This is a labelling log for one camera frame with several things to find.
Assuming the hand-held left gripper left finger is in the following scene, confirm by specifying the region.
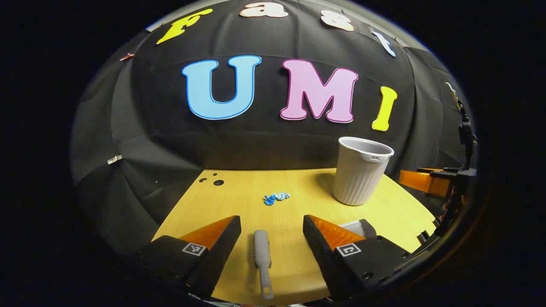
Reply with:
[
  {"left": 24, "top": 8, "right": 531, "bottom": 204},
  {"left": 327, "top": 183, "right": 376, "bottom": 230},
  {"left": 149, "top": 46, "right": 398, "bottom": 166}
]
[{"left": 136, "top": 215, "right": 241, "bottom": 299}]

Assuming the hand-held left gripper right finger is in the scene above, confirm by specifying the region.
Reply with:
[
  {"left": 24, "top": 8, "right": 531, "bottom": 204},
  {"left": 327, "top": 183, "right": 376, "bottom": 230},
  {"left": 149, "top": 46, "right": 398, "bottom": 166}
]
[{"left": 303, "top": 214, "right": 416, "bottom": 301}]

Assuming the small grey broom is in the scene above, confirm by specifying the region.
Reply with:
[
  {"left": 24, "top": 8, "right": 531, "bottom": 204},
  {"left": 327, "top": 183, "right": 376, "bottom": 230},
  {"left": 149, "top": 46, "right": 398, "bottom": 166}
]
[{"left": 254, "top": 230, "right": 274, "bottom": 300}]

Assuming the grey dustpan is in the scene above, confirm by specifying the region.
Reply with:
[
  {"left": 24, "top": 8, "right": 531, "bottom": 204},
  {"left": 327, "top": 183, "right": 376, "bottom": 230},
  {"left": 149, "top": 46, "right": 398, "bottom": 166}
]
[{"left": 339, "top": 219, "right": 377, "bottom": 239}]

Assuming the grey ribbed garbage bin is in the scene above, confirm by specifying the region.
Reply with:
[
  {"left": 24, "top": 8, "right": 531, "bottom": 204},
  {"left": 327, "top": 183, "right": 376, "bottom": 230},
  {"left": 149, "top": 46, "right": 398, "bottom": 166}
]
[{"left": 332, "top": 136, "right": 395, "bottom": 206}]

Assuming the wooden desktop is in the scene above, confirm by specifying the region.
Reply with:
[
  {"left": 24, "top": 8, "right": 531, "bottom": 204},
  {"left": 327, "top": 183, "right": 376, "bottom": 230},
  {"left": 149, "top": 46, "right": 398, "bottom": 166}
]
[{"left": 151, "top": 168, "right": 438, "bottom": 305}]

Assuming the black backdrop cloth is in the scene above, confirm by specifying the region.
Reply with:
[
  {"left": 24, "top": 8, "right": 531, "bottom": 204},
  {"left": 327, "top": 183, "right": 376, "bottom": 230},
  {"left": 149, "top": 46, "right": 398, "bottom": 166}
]
[{"left": 70, "top": 0, "right": 474, "bottom": 256}]

